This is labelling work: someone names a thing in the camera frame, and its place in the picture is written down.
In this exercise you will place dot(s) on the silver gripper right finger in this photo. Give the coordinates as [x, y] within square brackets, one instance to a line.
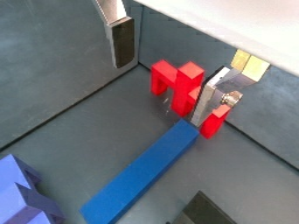
[220, 89]

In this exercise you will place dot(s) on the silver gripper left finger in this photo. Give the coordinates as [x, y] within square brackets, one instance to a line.
[120, 30]

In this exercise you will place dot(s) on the blue long bar block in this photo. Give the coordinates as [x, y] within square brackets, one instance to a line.
[123, 191]

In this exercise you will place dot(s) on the red cross-shaped block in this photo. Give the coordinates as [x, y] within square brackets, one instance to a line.
[184, 81]

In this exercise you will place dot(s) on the purple cross-shaped block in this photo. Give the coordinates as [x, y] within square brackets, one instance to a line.
[23, 205]

